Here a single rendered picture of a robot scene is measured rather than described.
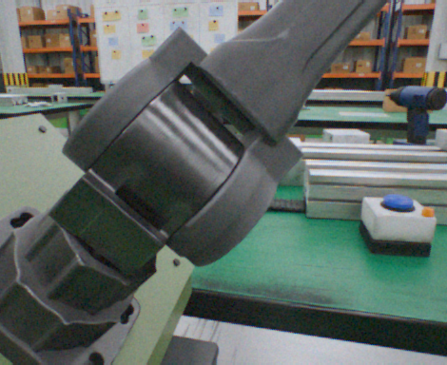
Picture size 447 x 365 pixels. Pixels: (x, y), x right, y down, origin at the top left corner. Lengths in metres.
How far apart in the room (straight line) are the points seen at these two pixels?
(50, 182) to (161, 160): 0.19
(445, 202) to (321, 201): 0.20
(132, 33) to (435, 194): 3.53
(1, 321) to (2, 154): 0.16
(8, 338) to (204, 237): 0.12
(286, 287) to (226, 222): 0.27
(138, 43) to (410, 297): 3.64
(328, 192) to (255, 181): 0.44
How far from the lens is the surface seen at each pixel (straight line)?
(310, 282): 0.46
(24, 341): 0.24
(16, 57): 8.59
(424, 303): 0.47
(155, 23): 3.82
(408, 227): 0.54
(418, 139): 1.07
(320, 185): 0.62
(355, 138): 1.00
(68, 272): 0.20
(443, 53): 6.58
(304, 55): 0.21
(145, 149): 0.17
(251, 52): 0.20
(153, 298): 0.34
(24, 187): 0.33
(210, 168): 0.18
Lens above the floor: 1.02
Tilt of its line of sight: 17 degrees down
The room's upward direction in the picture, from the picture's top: straight up
